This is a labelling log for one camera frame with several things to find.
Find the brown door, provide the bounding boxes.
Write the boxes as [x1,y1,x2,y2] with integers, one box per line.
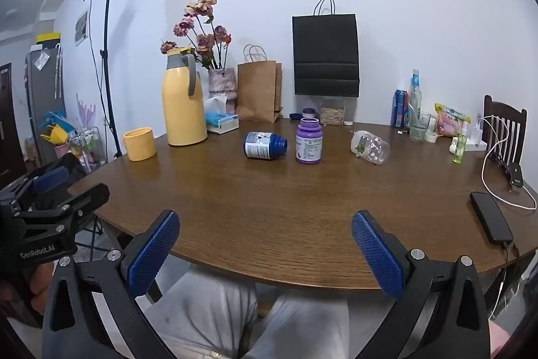
[0,62,27,188]

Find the clear plastic bottle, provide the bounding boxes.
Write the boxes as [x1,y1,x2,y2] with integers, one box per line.
[350,130,391,165]

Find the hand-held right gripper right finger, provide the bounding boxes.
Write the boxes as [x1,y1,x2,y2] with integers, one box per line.
[351,210,492,359]

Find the white power strip with charger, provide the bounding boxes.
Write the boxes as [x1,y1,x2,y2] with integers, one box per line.
[449,123,488,153]

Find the black power bank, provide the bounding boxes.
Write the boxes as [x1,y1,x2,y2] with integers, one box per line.
[506,163,525,187]

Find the yellow box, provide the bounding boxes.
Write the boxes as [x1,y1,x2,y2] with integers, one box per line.
[36,32,62,47]

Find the purple pill bottle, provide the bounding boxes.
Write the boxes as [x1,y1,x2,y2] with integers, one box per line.
[295,117,323,165]

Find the brown paper bag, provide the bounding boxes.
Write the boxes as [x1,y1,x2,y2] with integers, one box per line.
[237,44,283,123]

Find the person's left hand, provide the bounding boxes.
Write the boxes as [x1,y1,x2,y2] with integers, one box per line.
[29,260,58,304]

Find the yellow cup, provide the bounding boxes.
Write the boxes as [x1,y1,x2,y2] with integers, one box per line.
[123,127,157,162]

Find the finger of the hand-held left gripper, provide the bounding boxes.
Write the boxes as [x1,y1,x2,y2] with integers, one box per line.
[0,167,70,212]
[12,183,111,244]

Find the pink snack packet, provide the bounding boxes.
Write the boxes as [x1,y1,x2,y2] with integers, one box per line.
[434,103,471,138]

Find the clear container of oats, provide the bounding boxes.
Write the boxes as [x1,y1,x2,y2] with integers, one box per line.
[320,96,346,126]

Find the dark wooden chair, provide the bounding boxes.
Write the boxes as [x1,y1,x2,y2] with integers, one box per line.
[483,95,528,170]

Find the yellow thermos jug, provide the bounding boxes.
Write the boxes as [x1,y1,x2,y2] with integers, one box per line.
[162,47,209,146]

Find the blue tissue box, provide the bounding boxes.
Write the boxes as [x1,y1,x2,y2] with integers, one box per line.
[204,96,240,135]

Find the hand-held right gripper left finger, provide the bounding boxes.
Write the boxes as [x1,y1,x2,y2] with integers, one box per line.
[42,209,181,359]

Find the black paper bag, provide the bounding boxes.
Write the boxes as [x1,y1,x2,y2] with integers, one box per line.
[292,0,361,97]

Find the green spray bottle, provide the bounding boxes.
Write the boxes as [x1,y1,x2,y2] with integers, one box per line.
[453,122,468,164]

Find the pink patterned vase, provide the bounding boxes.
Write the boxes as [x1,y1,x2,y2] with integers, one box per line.
[208,67,237,100]

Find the blue drink can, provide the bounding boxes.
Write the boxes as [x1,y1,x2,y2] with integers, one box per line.
[392,90,409,128]

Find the clear glass bottle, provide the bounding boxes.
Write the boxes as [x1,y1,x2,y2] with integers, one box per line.
[408,69,423,128]

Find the black smartphone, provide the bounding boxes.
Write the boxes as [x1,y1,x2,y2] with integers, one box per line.
[470,191,514,245]

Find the blue pill bottle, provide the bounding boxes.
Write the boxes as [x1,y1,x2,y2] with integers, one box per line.
[243,131,289,159]

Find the dried pink flowers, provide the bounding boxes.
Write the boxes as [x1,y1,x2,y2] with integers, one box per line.
[160,0,233,70]

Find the grey refrigerator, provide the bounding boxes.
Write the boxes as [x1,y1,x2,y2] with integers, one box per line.
[25,47,66,158]

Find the wall poster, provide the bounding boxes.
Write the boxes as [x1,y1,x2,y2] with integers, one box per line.
[74,11,89,45]

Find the person's grey pants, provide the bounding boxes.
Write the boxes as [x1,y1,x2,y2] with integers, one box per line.
[143,262,350,359]

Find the white cable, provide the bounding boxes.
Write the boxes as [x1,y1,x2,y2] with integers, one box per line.
[480,117,538,211]

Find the clear drinking glass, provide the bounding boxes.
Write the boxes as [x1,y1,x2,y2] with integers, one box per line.
[409,112,431,143]

